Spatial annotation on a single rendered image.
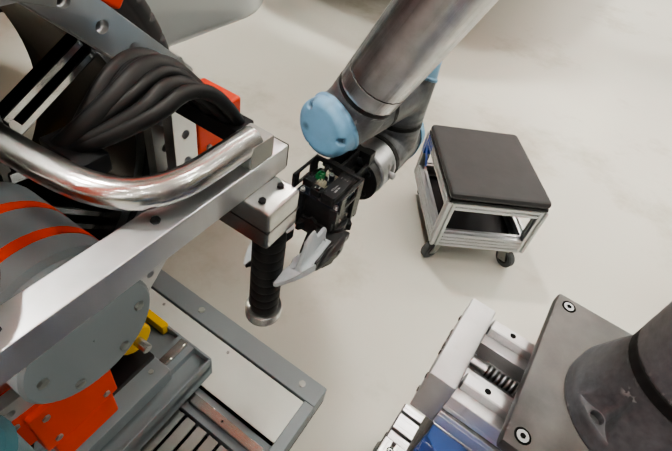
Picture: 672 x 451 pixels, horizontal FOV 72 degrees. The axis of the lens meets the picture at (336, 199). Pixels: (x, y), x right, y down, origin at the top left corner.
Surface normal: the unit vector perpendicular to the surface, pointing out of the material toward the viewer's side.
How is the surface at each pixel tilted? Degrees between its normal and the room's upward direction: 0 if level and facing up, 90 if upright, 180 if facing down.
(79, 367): 90
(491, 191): 0
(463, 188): 0
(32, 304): 0
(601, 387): 72
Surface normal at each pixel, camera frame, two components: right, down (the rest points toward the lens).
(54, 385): 0.83, 0.47
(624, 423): -0.82, -0.07
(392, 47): -0.59, 0.51
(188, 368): 0.16, -0.72
